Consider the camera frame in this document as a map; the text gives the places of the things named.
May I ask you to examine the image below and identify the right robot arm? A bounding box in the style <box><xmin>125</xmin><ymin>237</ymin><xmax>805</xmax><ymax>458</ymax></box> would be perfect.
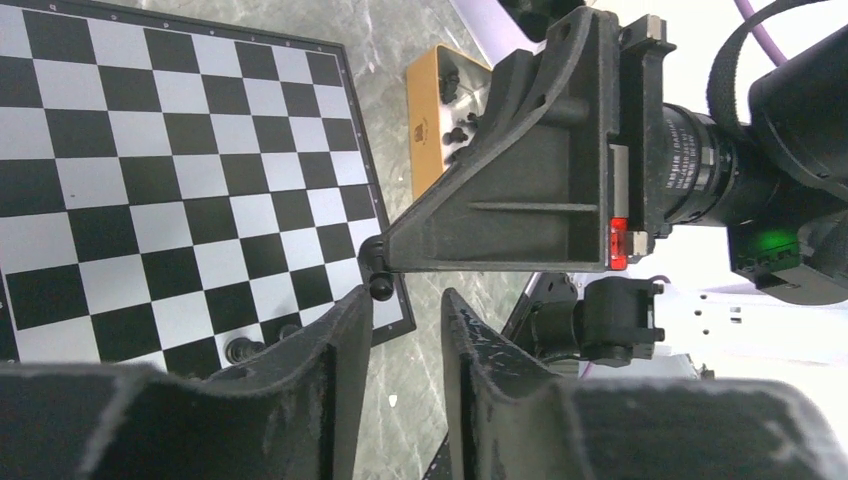
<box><xmin>360</xmin><ymin>1</ymin><xmax>847</xmax><ymax>306</ymax></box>

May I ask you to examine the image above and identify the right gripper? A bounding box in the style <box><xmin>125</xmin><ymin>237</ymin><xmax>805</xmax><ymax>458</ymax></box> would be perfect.
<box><xmin>359</xmin><ymin>7</ymin><xmax>676</xmax><ymax>272</ymax></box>

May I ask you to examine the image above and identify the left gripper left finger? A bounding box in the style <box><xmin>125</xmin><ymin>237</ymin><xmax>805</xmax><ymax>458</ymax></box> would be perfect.
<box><xmin>1</xmin><ymin>286</ymin><xmax>373</xmax><ymax>479</ymax></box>

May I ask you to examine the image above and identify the chessboard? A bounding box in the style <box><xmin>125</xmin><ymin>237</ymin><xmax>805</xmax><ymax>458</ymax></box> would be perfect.
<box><xmin>1</xmin><ymin>1</ymin><xmax>386</xmax><ymax>377</ymax></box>

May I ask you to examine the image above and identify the gold tin of black pieces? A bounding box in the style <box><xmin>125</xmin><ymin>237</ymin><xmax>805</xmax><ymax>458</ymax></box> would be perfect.
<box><xmin>406</xmin><ymin>44</ymin><xmax>491</xmax><ymax>198</ymax></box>

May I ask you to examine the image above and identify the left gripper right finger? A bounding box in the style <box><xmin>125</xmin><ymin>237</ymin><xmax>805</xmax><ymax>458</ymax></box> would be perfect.
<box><xmin>441</xmin><ymin>289</ymin><xmax>847</xmax><ymax>479</ymax></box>

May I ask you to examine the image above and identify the black chess king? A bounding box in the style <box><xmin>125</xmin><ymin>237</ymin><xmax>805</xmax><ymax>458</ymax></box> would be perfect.
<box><xmin>224</xmin><ymin>337</ymin><xmax>266</xmax><ymax>365</ymax></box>

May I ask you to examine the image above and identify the black chess queen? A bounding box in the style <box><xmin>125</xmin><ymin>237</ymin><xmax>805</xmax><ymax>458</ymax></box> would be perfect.
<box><xmin>277</xmin><ymin>324</ymin><xmax>300</xmax><ymax>340</ymax></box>

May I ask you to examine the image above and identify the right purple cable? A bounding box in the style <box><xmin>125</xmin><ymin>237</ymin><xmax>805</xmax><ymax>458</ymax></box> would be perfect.
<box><xmin>731</xmin><ymin>0</ymin><xmax>793</xmax><ymax>68</ymax></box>

